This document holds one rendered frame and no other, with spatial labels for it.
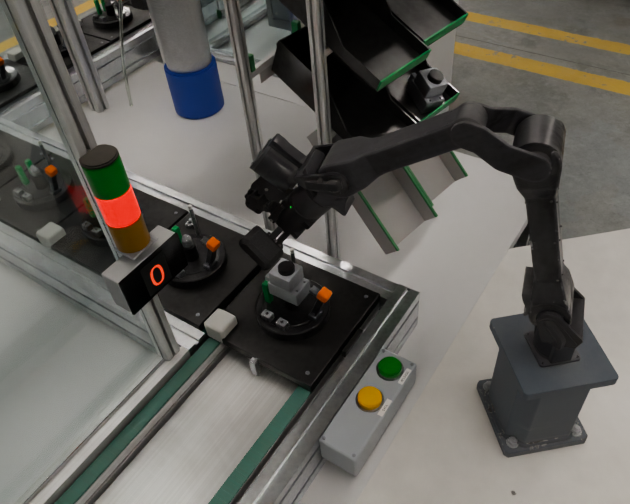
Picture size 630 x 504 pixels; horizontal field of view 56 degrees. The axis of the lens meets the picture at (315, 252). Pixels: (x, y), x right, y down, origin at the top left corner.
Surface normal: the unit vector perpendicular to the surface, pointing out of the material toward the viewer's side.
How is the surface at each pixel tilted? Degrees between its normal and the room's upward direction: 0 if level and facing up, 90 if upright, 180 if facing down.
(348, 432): 0
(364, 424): 0
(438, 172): 45
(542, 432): 90
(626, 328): 0
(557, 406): 90
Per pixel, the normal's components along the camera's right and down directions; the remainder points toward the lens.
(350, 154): -0.40, -0.72
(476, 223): -0.07, -0.70
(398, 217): 0.46, -0.18
